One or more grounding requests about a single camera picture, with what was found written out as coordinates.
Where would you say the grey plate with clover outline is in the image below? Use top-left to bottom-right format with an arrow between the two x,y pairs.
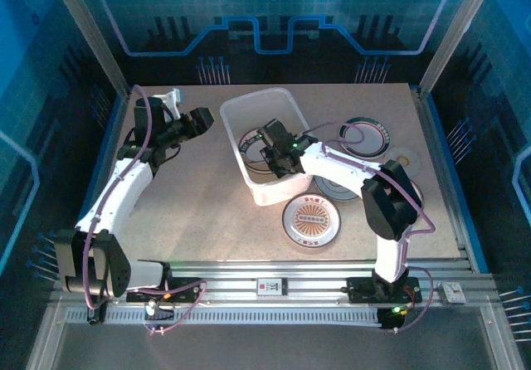
313,173 -> 362,202

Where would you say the aluminium frame post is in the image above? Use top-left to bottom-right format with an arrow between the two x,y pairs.
417,0 -> 501,95
44,0 -> 134,100

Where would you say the translucent white plastic bin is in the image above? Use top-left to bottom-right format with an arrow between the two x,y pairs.
219,87 -> 311,207

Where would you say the small white label box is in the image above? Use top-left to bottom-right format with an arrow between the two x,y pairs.
256,277 -> 288,297

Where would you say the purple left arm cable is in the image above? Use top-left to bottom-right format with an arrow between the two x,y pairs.
81,84 -> 208,338

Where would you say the slotted grey cable duct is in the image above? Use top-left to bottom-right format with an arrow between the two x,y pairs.
65,306 -> 382,325

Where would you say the small white saucer yellow centre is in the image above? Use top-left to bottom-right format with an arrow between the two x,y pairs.
389,146 -> 422,172

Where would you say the small white connector board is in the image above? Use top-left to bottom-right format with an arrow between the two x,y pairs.
143,299 -> 175,319

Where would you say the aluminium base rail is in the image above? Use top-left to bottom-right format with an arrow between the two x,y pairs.
51,260 -> 499,307

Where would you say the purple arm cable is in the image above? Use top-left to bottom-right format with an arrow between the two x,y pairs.
304,120 -> 436,336
81,84 -> 208,338

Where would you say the black clamp handle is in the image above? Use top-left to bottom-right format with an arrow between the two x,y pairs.
85,295 -> 109,325

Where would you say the plate green rim red ring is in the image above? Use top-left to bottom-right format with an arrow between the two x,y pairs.
339,116 -> 392,159

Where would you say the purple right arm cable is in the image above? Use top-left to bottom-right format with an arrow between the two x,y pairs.
304,120 -> 436,336

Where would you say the black controller box green light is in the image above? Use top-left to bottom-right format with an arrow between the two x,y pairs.
379,303 -> 416,333

